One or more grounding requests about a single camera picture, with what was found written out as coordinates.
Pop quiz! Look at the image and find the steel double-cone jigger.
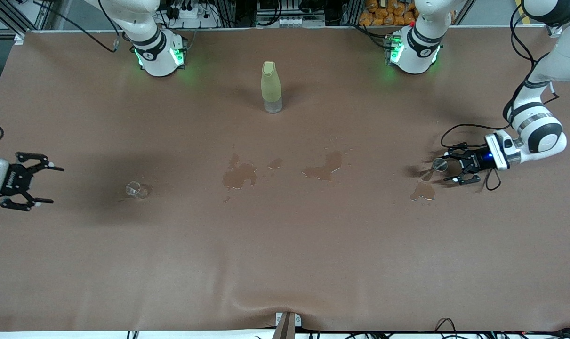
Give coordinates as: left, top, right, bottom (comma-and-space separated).
421, 158, 449, 182

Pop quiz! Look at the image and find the small clear glass beaker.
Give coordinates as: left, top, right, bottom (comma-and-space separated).
125, 181, 150, 200

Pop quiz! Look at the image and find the small brown liquid puddle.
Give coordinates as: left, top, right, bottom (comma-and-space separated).
410, 181, 436, 202

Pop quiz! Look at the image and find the long brown liquid puddle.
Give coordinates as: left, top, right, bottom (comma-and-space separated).
301, 151, 343, 183

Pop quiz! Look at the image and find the orange snack pile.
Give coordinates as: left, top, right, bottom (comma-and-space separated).
359, 0, 455, 26

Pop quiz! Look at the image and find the pale green bottle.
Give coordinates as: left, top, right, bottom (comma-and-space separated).
261, 60, 284, 114

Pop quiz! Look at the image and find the brown table mat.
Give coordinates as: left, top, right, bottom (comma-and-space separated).
0, 26, 570, 332

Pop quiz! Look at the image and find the large brown liquid puddle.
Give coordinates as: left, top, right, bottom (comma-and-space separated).
222, 154, 257, 191

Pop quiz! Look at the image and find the white terminal block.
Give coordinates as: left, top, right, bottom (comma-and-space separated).
256, 16, 326, 28

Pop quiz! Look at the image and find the white power strip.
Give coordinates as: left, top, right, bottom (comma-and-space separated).
165, 0, 219, 29

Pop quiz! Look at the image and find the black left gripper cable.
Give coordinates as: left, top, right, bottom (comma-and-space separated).
440, 123, 515, 192

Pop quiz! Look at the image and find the metal clamp bracket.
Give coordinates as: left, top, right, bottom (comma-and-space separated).
274, 312, 303, 339

